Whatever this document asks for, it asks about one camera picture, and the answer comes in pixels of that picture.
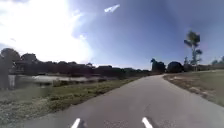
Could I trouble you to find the palm tree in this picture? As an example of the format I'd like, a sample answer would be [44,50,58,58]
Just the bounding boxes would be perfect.
[150,58,158,74]

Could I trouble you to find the grey asphalt path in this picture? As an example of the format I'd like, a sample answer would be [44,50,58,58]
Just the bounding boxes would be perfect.
[13,73,224,128]

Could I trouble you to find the row of dark trees behind pond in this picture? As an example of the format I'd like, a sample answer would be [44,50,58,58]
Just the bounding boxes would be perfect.
[0,47,151,80]

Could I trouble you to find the round dark tree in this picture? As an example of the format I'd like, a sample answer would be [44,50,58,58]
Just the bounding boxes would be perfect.
[153,61,167,75]

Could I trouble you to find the large dark bush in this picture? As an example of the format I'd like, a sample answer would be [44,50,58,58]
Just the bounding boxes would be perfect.
[166,61,185,74]

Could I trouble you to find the pond water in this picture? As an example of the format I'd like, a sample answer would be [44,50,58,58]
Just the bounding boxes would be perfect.
[8,74,108,90]

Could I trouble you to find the robot's own part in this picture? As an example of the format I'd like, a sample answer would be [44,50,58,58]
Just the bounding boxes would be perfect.
[70,117,82,128]
[141,116,154,128]

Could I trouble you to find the grass strip beside pond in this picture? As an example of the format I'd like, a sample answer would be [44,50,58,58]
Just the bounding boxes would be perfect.
[0,76,143,128]

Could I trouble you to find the tall thin tree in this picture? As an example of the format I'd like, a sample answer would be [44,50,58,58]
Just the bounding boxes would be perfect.
[183,30,204,67]

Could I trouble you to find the wide grass field with sandy patches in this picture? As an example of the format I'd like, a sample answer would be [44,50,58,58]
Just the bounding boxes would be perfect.
[162,68,224,108]

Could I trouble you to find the distant row of trees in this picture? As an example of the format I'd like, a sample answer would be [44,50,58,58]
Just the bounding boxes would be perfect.
[183,55,224,71]

